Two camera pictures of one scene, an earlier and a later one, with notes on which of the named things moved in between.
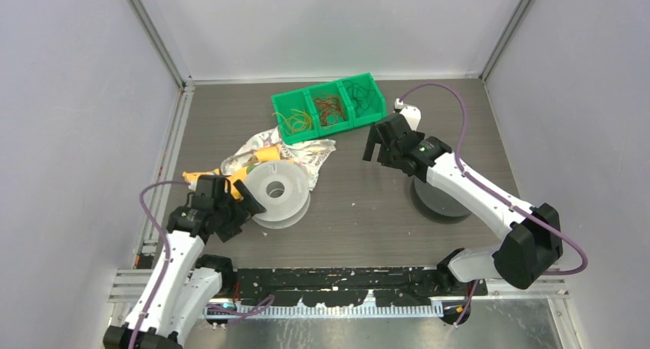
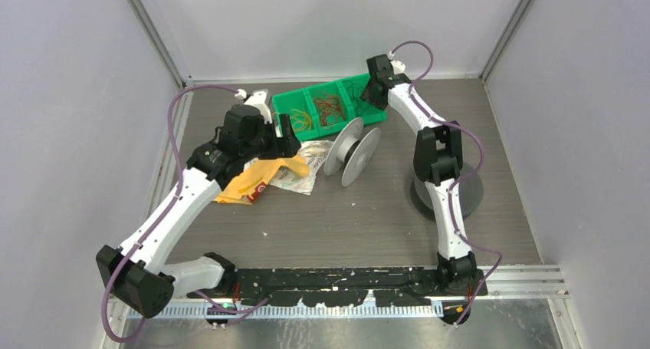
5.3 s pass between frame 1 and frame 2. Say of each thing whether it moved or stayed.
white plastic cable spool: moved
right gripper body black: moved
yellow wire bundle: stayed
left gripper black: moved
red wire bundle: stayed
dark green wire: stayed
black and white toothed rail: stayed
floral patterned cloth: stayed
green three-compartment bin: stayed
